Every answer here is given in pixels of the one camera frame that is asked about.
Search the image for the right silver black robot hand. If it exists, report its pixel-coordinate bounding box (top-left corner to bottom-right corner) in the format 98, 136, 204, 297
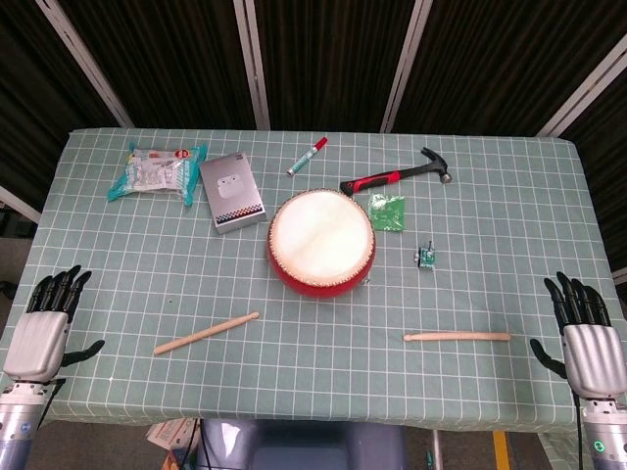
529, 271, 627, 400

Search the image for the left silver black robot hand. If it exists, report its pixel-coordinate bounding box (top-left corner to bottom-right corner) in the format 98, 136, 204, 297
2, 264, 106, 384

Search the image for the wooden drumstick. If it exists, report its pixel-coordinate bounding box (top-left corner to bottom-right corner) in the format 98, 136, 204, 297
403, 331, 512, 343
153, 311, 261, 356

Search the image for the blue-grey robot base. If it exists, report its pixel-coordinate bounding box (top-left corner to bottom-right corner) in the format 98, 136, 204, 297
195, 418, 408, 470

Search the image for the red drum with white skin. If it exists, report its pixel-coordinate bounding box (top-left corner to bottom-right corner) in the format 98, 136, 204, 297
266, 189, 378, 300

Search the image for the printed cardboard box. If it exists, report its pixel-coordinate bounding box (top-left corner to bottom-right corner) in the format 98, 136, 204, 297
146, 418, 200, 461

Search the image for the white metal table leg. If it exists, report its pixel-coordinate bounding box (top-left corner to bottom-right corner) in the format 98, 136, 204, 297
429, 424, 445, 470

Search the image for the small green toy car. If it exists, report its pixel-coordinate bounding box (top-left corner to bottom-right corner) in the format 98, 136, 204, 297
415, 240, 437, 269

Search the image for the teal clear plastic snack bag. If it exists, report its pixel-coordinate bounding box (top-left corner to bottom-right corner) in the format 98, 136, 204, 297
107, 141, 209, 209

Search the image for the grey earbuds box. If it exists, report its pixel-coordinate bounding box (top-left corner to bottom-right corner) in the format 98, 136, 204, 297
198, 152, 268, 236

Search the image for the small green sachet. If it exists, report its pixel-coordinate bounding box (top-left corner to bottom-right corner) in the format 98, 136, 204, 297
367, 192, 408, 232

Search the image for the black red claw hammer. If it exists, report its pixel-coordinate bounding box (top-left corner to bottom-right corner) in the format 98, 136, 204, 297
339, 146, 453, 195

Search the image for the green checked tablecloth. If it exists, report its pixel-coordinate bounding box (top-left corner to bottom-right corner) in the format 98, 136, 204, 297
0, 127, 627, 435

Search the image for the marker pen with red cap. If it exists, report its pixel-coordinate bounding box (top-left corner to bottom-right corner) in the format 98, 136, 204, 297
286, 136, 329, 177

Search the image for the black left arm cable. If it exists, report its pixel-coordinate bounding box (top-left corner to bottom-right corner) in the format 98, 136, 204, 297
36, 379, 68, 432

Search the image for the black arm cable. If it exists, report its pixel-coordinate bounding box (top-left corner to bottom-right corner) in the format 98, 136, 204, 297
570, 386, 588, 470
36, 379, 68, 432

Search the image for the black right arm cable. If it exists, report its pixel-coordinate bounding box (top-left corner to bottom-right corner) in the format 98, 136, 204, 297
570, 386, 588, 470

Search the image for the white partition frame post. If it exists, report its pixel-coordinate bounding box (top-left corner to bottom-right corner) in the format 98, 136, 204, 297
0, 185, 43, 224
36, 0, 134, 129
379, 0, 434, 134
536, 33, 627, 138
233, 0, 271, 131

